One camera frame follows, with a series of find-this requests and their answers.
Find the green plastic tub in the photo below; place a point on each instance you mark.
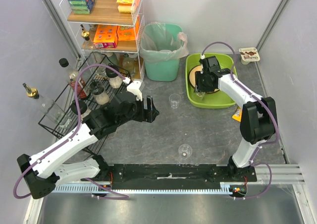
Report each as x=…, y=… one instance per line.
x=215, y=100

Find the yellow sponge pack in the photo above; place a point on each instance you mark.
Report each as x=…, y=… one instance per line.
x=127, y=6

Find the clear bottle on bottom shelf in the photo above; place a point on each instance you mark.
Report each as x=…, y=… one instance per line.
x=129, y=63

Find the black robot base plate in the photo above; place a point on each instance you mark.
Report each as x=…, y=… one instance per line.
x=173, y=176

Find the white wire shelf rack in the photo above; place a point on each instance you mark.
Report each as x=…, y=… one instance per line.
x=106, y=12

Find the sauce bottle with black cap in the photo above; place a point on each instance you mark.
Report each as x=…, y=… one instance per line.
x=74, y=80

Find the blue green sponge pack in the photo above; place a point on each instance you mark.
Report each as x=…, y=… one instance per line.
x=81, y=6

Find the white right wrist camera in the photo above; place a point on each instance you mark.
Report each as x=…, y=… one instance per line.
x=210, y=64

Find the black wire dish rack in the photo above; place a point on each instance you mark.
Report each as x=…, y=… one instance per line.
x=92, y=74

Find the glass bottle with gold pourer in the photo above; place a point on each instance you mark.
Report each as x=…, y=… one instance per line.
x=48, y=107
x=85, y=34

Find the teal trash bin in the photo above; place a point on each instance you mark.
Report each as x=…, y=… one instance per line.
x=163, y=71

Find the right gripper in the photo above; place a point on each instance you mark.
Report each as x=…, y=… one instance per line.
x=201, y=84

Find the pudding cup with foil lid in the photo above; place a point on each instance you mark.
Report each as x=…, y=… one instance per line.
x=249, y=55

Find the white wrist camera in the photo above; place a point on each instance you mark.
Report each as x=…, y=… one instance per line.
x=135, y=87
x=210, y=64

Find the spice jar with black grinder lid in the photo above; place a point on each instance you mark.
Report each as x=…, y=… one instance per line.
x=99, y=93

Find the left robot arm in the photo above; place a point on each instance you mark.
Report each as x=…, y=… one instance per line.
x=47, y=170

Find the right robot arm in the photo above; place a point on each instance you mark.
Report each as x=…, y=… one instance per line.
x=258, y=121

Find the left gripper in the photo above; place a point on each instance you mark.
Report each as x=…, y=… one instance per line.
x=144, y=109

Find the orange pink box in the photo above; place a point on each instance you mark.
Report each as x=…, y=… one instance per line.
x=106, y=36

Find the clear plastic bin liner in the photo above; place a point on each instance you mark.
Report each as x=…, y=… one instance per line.
x=162, y=42

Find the white toothed cable rail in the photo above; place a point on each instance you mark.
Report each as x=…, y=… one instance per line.
x=92, y=188

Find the yellow snack packet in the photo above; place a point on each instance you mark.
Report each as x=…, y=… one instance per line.
x=237, y=115

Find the yellow plate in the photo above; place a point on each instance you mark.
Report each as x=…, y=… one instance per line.
x=191, y=75

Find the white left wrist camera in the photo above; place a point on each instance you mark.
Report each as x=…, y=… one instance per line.
x=135, y=87

